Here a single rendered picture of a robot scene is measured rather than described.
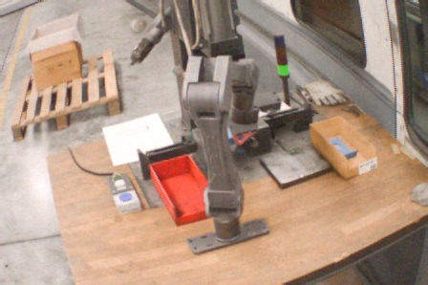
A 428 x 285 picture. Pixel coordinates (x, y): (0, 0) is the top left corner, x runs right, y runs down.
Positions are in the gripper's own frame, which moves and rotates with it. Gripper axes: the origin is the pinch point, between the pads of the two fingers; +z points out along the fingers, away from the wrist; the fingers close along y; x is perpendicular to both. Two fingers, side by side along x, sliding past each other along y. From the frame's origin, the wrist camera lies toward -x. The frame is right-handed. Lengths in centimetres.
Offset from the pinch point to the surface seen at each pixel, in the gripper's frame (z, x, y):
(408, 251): 39, -61, -44
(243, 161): 11.6, -2.7, -0.2
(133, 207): 5.7, 32.9, -10.3
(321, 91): 21, -44, 26
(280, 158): 6.1, -11.4, -5.9
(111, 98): 199, 4, 199
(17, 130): 209, 91, 204
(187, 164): 9.4, 13.2, 1.9
